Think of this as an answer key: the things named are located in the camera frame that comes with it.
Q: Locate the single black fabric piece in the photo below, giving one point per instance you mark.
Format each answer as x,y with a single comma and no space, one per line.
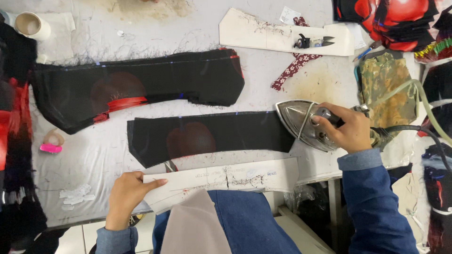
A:
212,136

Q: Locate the red floral fabric strip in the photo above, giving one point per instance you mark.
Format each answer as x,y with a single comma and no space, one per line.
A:
296,63

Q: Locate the heap of dark printed fabric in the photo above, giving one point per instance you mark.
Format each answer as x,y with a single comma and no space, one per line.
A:
438,158

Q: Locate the person's left hand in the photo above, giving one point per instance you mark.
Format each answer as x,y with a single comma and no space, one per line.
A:
123,197

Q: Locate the steel scissors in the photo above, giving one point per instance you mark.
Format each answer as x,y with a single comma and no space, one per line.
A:
170,165

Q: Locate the steel steam iron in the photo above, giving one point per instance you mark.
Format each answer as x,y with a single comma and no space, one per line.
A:
300,123

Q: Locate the camouflage cloth iron rest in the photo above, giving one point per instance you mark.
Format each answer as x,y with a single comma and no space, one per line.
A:
386,91

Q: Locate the person's blue denim shirt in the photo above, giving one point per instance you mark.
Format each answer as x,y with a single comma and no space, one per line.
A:
243,225

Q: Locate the stack of black fabric pieces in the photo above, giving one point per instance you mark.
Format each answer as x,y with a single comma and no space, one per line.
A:
141,83

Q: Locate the pink tailor's chalk holder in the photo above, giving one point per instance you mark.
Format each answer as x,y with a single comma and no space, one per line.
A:
51,144

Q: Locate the pile of white paper tags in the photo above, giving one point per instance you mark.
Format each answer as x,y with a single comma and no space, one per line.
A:
76,195

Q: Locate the small white paper slip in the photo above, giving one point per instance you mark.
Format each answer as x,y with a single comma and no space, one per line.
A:
289,16

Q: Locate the white card pattern template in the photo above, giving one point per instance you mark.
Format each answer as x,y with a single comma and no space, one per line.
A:
268,33
226,180

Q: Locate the white tape roll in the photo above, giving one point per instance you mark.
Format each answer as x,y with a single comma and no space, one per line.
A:
32,25

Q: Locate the black thread snips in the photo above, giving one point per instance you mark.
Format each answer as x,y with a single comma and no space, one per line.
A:
312,42

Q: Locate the person's right hand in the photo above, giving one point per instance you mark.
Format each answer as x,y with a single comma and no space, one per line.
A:
348,128

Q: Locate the person's beige headscarf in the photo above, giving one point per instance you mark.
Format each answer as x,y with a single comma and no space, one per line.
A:
196,229

